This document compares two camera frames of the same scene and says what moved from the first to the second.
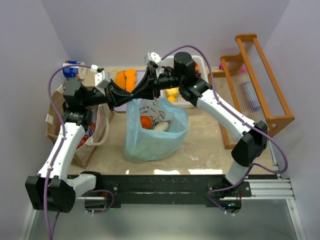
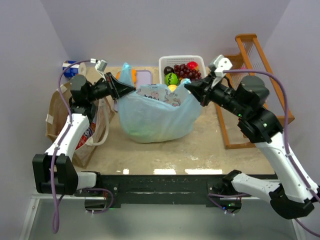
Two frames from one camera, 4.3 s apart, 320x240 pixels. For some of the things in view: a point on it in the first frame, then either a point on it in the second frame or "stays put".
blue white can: (78, 72) stays put
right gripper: (153, 82) to (206, 91)
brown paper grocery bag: (102, 114) stays put
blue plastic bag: (142, 145) to (157, 113)
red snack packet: (88, 133) stays put
